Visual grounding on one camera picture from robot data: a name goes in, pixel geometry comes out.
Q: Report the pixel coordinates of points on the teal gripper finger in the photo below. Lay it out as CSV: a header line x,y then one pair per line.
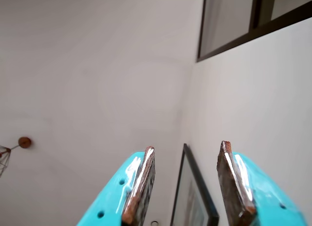
x,y
258,194
114,194

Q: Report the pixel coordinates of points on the small round wall fixture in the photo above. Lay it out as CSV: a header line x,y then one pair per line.
x,y
154,223

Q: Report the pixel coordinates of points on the dark window frame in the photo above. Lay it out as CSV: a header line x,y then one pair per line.
x,y
256,28

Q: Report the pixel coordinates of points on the black picture frame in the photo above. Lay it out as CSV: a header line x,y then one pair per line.
x,y
202,184

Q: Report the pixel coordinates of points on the round wooden ceiling rose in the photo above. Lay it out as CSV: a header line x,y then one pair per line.
x,y
25,142

